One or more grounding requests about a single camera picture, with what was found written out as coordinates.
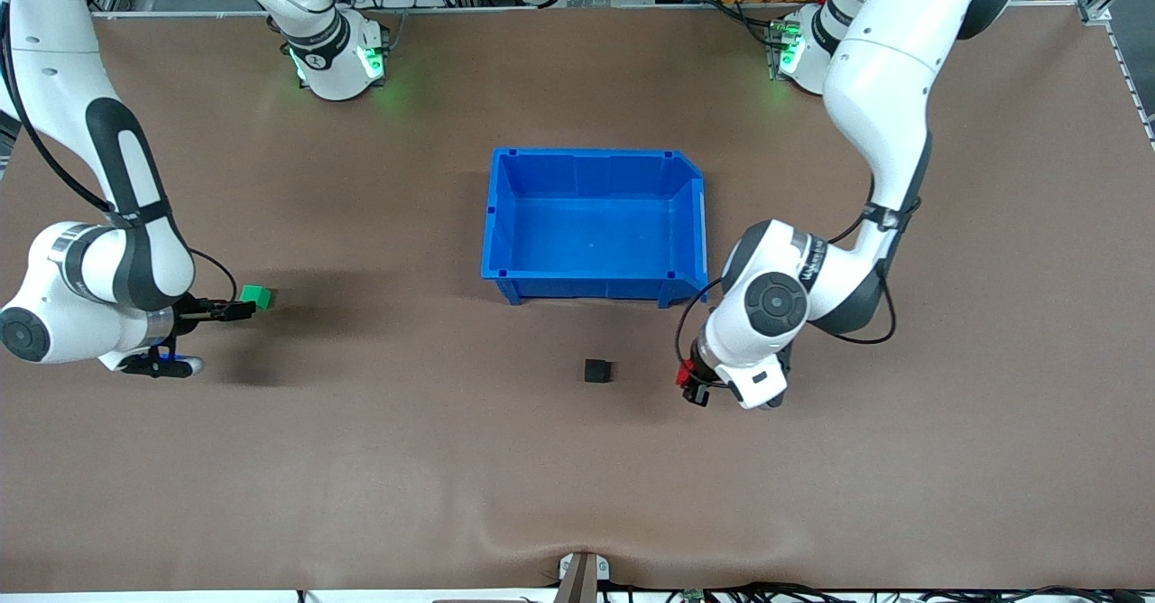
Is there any blue plastic bin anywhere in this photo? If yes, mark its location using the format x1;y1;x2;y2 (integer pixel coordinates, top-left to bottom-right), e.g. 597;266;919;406
480;147;710;309

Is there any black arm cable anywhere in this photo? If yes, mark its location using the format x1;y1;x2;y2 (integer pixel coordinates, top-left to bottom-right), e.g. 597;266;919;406
675;195;898;387
0;0;239;306

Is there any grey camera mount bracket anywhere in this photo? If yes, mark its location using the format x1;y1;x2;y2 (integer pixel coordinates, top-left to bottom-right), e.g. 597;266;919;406
552;551;611;603

